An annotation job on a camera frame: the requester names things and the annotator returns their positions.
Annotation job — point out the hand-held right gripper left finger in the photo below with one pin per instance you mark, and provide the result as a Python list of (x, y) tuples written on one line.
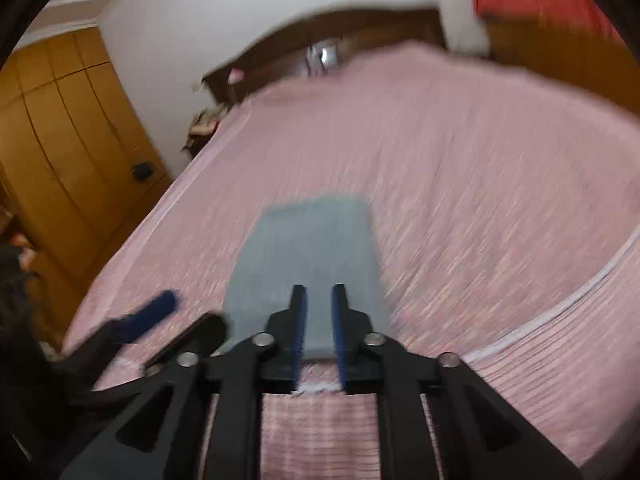
[(299, 330)]

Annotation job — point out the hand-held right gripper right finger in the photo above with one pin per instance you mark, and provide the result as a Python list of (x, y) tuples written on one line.
[(340, 330)]

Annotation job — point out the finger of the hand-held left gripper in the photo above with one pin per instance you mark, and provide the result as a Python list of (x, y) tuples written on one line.
[(155, 310), (205, 332)]

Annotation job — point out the grey-blue towel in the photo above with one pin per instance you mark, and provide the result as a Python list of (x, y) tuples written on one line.
[(310, 245)]

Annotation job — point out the small black device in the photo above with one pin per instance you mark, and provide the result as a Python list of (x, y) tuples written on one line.
[(142, 170)]

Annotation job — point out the dark wooden nightstand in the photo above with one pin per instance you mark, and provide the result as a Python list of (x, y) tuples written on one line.
[(195, 147)]

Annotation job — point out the pile of clothes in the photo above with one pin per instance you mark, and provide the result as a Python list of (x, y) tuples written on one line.
[(205, 122)]

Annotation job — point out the wooden wardrobe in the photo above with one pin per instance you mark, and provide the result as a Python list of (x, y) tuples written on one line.
[(65, 135)]

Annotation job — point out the small pink item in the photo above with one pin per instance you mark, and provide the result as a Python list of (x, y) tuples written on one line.
[(234, 76)]

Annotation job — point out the dark wooden headboard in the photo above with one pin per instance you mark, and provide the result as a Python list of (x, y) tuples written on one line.
[(280, 45)]

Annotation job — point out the wooden cabinet row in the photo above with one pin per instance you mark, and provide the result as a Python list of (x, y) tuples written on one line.
[(540, 45)]

